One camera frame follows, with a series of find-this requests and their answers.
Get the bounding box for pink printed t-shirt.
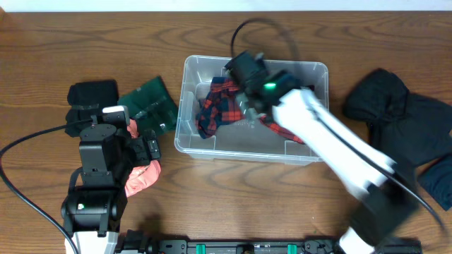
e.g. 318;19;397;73
124;118;162;198

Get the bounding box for red plaid flannel shirt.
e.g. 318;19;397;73
195;76;305;145

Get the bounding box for dark green garment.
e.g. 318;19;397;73
118;76;178;135

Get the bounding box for black garment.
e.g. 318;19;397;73
343;68;451;167
66;80;119;124

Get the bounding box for dark navy garment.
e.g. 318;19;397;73
417;155;451;211

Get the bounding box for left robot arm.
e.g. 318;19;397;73
61;123;160;253

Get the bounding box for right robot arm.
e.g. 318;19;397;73
225;52;418;253

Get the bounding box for clear plastic storage bin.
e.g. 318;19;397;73
174;55;322;166

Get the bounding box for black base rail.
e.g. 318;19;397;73
110;230;423;254

